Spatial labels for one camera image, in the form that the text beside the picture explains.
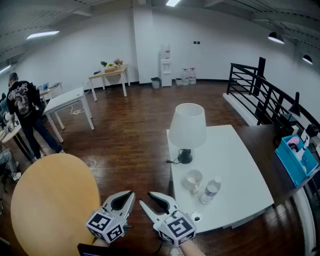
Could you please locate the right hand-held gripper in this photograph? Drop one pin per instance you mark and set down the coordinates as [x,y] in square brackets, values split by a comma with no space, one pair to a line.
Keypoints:
[177,230]

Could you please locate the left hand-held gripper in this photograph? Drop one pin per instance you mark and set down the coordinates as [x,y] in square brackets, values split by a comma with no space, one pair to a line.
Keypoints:
[105,226]

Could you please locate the white ceramic mug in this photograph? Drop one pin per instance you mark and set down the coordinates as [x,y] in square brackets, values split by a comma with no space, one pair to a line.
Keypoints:
[192,182]

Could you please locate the clear plastic water bottle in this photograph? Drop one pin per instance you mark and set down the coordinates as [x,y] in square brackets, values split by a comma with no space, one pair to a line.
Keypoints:
[210,191]

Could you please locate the white table lamp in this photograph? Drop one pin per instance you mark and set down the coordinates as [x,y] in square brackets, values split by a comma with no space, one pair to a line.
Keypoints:
[187,125]

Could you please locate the person's left forearm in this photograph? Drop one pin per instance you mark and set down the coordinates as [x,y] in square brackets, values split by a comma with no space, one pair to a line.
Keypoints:
[100,243]

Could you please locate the person's right forearm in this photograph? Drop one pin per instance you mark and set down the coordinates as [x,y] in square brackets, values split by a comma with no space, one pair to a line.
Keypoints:
[191,250]

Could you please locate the black dome with white base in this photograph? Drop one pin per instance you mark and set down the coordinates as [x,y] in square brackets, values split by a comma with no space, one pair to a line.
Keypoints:
[275,38]
[307,59]

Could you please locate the person's white right shoe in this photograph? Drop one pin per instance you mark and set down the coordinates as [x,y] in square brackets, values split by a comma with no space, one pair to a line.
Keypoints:
[175,251]

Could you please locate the black screen device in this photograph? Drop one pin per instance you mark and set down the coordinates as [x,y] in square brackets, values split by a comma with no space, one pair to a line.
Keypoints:
[103,250]

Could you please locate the round wooden table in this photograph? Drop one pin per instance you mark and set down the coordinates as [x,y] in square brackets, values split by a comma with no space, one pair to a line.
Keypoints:
[50,200]

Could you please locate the white low table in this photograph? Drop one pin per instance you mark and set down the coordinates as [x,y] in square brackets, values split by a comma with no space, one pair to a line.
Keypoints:
[232,162]

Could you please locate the dark wooden desk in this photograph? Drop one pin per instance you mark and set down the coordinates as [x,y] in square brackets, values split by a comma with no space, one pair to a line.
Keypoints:
[260,150]

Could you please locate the white rectangular desk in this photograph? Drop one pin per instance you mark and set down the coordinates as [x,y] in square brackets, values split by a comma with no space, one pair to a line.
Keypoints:
[65,98]

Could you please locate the grey trash bin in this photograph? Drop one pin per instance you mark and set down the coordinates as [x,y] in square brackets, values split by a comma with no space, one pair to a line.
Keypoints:
[155,83]

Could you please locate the small white bin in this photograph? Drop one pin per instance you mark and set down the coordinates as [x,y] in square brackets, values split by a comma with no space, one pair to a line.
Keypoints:
[178,82]

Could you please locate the light wooden table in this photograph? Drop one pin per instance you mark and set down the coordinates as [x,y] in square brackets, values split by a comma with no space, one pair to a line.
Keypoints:
[112,74]

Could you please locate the beige round table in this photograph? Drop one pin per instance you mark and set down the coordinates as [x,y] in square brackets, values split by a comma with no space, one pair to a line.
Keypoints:
[10,136]

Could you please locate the black office chair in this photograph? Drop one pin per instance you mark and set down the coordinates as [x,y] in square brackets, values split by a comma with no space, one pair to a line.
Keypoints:
[41,100]

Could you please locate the wooden tray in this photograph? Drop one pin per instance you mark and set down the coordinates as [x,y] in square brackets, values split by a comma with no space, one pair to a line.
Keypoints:
[110,70]

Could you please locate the white desk with laptop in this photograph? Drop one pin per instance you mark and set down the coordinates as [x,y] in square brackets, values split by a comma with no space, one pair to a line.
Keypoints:
[53,87]

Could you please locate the clear water jug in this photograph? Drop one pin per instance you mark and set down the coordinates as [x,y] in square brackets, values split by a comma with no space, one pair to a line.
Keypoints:
[192,76]
[185,77]

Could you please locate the white water dispenser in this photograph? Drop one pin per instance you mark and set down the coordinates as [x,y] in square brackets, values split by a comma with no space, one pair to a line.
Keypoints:
[166,73]

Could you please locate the blue plastic bin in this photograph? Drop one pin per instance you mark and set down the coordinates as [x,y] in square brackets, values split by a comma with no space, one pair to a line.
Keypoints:
[290,162]

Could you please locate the open laptop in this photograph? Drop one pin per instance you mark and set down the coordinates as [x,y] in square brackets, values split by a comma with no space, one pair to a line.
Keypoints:
[45,87]

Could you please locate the green potted plant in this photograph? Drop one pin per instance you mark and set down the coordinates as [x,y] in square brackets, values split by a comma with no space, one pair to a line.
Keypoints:
[103,63]

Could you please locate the pink potted flowers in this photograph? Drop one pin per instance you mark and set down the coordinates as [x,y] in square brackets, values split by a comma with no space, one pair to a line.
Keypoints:
[118,61]

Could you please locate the pink plush item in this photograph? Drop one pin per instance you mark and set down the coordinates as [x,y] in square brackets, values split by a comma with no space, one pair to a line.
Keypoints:
[292,142]

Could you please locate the water dispenser bottle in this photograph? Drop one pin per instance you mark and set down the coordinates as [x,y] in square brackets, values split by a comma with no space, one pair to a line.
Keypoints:
[166,52]

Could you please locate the dark rectangular box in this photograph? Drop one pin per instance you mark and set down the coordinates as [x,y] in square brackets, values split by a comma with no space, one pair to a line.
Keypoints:
[288,119]

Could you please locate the black metal railing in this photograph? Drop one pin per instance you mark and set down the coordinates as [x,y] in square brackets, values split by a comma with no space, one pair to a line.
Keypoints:
[265,90]

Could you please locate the small black box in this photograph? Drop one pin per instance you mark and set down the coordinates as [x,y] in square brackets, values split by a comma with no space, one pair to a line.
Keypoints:
[312,130]

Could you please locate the long ceiling light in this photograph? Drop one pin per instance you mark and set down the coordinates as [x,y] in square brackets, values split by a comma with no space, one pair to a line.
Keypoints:
[5,69]
[42,35]
[173,2]

